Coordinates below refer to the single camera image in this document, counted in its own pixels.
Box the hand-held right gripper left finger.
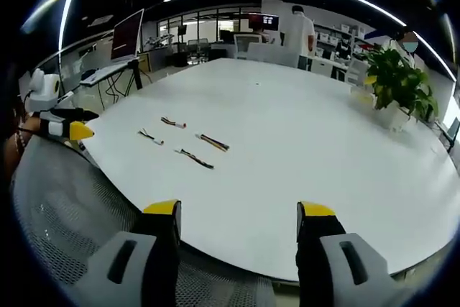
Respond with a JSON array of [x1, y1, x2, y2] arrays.
[[73, 198, 181, 307]]

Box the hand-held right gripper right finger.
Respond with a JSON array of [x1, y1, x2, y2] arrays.
[[295, 200, 398, 307]]

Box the black-white JST cable white connector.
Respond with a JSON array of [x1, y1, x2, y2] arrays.
[[137, 128, 165, 147]]

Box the JST cable with red-marked connector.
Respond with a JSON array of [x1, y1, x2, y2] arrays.
[[160, 116, 188, 130]]

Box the long dark JST cable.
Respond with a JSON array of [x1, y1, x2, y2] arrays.
[[173, 146, 216, 170]]

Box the multicolour ribbon JST cable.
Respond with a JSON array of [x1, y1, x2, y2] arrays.
[[194, 133, 231, 153]]

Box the white side desk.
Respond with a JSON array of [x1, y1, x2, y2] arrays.
[[78, 58, 145, 111]]

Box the grey mesh office chair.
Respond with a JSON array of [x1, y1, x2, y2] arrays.
[[9, 133, 276, 307]]

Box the large tilted monitor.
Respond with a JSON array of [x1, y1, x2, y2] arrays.
[[109, 7, 145, 63]]

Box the white mesh-back office chair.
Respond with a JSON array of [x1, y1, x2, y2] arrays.
[[233, 33, 264, 60]]

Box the green potted plant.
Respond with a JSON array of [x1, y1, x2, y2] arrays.
[[362, 45, 440, 131]]

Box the wall screen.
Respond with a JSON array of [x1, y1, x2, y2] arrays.
[[247, 13, 280, 32]]

